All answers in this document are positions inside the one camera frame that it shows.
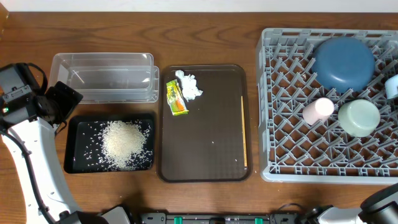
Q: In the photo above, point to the black waste tray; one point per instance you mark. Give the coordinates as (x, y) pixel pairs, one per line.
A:
(84, 149)

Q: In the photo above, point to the white tissue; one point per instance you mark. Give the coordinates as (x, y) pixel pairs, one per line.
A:
(189, 85)

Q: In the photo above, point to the light blue saucer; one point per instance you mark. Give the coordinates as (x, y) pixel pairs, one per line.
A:
(391, 87)

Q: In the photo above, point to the wooden chopstick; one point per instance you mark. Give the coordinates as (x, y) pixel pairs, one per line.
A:
(244, 134)

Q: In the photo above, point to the pile of white rice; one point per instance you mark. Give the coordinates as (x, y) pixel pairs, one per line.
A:
(121, 141)

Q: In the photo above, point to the clear plastic bin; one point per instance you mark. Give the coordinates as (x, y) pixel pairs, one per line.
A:
(108, 77)

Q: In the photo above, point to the green yellow snack wrapper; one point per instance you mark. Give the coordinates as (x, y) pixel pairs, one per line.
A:
(175, 98)

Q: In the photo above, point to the dark blue plate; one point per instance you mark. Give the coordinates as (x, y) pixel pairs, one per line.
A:
(343, 63)

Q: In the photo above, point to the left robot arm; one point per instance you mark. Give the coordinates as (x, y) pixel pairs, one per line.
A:
(31, 114)

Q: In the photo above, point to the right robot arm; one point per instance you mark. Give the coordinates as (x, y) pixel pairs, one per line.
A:
(379, 208)

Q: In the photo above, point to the grey dishwasher rack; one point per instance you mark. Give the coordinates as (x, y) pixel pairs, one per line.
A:
(290, 150)

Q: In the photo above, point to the brown serving tray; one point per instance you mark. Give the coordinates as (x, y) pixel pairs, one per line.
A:
(205, 145)

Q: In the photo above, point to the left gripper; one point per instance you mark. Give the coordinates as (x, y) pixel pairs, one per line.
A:
(68, 97)

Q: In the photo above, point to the mint green bowl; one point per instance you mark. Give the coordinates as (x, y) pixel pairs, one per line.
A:
(359, 118)

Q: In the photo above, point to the pink white cup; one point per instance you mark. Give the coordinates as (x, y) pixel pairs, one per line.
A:
(319, 110)

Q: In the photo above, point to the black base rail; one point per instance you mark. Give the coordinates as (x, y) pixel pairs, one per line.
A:
(163, 218)

